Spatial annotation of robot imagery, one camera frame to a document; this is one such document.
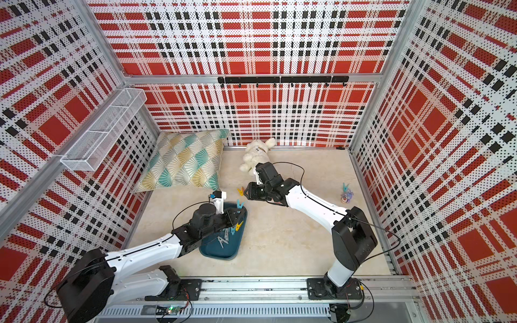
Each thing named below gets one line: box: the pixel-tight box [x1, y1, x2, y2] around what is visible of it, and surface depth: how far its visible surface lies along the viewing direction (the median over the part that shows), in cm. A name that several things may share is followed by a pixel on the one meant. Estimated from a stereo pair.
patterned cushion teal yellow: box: [132, 129, 229, 194], surface depth 96 cm
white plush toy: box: [239, 137, 277, 176], surface depth 109 cm
